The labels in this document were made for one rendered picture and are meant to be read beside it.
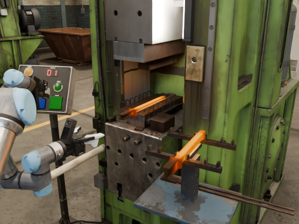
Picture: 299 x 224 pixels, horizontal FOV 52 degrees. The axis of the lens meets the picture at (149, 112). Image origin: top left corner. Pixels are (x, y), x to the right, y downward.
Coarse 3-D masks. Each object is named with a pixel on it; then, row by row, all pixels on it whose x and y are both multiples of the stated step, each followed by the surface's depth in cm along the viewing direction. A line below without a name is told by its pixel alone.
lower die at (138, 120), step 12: (156, 96) 195; (180, 96) 194; (120, 108) 176; (132, 108) 173; (144, 108) 170; (156, 108) 172; (180, 108) 195; (120, 120) 173; (132, 120) 168; (144, 120) 163
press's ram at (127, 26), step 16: (112, 0) 153; (128, 0) 148; (144, 0) 143; (160, 0) 145; (176, 0) 154; (112, 16) 156; (128, 16) 150; (144, 16) 145; (160, 16) 148; (176, 16) 160; (112, 32) 159; (128, 32) 153; (144, 32) 148; (160, 32) 151; (176, 32) 163
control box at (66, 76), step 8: (24, 72) 183; (32, 72) 183; (40, 72) 182; (64, 72) 180; (72, 72) 180; (48, 80) 180; (56, 80) 180; (64, 80) 179; (72, 80) 181; (64, 88) 178; (72, 88) 182; (64, 96) 177; (72, 96) 182; (48, 104) 178; (64, 104) 176; (72, 104) 183; (40, 112) 182; (48, 112) 179; (56, 112) 177; (64, 112) 175
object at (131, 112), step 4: (160, 96) 189; (164, 96) 189; (152, 100) 181; (156, 100) 181; (144, 104) 174; (148, 104) 175; (128, 108) 166; (136, 108) 167; (140, 108) 169; (124, 112) 160; (128, 112) 160; (132, 112) 165; (120, 116) 158; (124, 116) 160; (128, 116) 161
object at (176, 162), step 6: (198, 132) 136; (204, 132) 136; (192, 138) 131; (198, 138) 131; (186, 144) 125; (192, 144) 125; (186, 150) 120; (192, 150) 124; (180, 156) 115; (168, 162) 109; (174, 162) 109; (180, 162) 111; (168, 168) 105; (174, 168) 111; (180, 168) 112; (168, 174) 106
